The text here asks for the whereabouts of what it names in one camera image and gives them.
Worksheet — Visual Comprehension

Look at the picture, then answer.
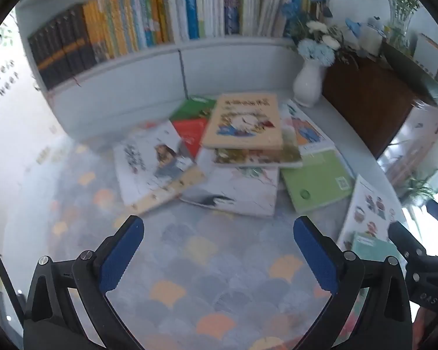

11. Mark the white drawer unit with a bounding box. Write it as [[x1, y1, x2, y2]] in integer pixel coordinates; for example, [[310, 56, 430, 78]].
[[378, 104, 438, 190]]

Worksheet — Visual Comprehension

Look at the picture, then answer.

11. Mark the dark green box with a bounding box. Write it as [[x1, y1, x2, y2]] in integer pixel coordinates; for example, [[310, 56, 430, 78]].
[[381, 40, 438, 106]]

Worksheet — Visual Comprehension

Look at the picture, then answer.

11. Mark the blue and white flower bouquet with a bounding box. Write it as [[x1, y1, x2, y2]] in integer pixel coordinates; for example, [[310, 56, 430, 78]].
[[281, 0, 358, 68]]

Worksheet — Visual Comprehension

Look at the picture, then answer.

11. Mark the meadow cover book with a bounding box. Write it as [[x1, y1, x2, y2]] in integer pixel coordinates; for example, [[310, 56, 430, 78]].
[[212, 131, 303, 169]]

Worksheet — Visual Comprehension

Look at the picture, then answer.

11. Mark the glass vase with green plant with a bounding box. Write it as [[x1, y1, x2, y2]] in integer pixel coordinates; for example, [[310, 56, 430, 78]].
[[376, 0, 422, 57]]

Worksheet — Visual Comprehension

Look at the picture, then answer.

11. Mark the white book with blue-robed figure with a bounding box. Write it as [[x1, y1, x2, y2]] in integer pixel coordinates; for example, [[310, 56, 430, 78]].
[[279, 99, 336, 154]]

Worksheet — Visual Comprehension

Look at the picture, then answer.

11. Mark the white book with brown-haired figure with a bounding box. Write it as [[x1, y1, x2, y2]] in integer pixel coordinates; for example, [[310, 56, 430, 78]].
[[113, 121, 196, 207]]

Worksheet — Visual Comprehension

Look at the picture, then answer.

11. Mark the beige picture book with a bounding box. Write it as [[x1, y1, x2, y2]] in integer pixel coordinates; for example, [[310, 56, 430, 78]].
[[201, 93, 283, 151]]

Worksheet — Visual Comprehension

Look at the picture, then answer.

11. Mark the fan-patterned tablecloth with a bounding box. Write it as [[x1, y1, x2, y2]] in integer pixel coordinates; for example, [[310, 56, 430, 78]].
[[15, 95, 402, 350]]

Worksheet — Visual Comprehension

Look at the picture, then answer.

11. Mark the teal book with girl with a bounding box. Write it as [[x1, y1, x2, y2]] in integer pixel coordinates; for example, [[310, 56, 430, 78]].
[[350, 231, 400, 263]]

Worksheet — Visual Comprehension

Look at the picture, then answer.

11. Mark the dark green book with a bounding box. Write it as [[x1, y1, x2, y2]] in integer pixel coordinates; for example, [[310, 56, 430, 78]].
[[169, 95, 217, 122]]

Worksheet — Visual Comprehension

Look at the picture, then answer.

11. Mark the white book with cartoon figures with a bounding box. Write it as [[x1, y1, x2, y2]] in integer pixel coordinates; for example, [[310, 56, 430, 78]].
[[336, 174, 402, 252]]

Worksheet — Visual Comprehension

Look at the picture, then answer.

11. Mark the tan book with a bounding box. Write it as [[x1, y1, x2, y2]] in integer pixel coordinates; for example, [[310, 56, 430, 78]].
[[129, 166, 207, 216]]

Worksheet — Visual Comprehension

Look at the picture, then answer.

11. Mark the white bookshelf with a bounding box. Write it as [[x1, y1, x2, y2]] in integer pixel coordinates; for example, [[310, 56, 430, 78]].
[[15, 0, 333, 137]]

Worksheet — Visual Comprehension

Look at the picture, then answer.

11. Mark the row of black and yellow books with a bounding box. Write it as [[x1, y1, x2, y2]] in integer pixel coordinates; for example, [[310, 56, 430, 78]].
[[27, 0, 172, 92]]

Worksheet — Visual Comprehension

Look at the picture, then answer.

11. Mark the red book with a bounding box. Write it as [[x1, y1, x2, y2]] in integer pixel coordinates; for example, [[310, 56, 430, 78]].
[[173, 117, 210, 161]]

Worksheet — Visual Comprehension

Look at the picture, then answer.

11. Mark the blue and white ornament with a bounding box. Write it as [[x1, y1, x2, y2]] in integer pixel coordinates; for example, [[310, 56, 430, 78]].
[[347, 16, 387, 57]]

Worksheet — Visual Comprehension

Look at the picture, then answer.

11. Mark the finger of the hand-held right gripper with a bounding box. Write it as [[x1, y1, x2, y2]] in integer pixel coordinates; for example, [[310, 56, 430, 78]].
[[389, 220, 429, 260]]

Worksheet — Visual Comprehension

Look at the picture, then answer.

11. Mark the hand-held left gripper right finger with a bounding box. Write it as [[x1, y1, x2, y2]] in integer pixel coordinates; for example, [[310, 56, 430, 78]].
[[294, 216, 413, 350]]

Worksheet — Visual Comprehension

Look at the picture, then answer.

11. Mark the light green book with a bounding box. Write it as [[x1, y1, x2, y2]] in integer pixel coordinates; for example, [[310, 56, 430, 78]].
[[280, 149, 355, 213]]

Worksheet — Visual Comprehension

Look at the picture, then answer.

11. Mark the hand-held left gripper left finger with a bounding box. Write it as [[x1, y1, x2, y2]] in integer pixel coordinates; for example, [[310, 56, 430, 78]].
[[24, 215, 145, 350]]

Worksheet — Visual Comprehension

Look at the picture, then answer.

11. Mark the green potted plant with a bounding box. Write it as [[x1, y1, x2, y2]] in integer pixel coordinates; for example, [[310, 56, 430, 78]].
[[401, 175, 438, 207]]

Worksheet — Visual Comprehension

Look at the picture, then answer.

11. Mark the brown wooden cabinet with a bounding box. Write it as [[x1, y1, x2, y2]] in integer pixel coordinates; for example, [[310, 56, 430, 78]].
[[321, 56, 424, 159]]

